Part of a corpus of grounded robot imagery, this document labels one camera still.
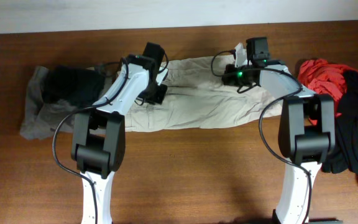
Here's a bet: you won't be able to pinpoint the folded grey garment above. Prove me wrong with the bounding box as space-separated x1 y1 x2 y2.
19 65 117 141

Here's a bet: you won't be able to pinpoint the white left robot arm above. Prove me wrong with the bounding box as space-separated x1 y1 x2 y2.
71 52 168 223

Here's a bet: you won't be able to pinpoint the red crumpled garment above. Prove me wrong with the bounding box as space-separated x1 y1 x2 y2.
298 58 358 118

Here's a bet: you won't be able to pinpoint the beige shorts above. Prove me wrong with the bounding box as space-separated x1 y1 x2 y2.
125 55 274 132

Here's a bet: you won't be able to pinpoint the black garment with logo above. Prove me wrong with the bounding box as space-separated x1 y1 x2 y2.
322 70 358 178

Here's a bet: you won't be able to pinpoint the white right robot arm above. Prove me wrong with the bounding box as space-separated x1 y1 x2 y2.
223 60 335 224

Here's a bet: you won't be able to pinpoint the folded black garment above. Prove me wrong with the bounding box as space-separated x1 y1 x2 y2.
42 65 106 107

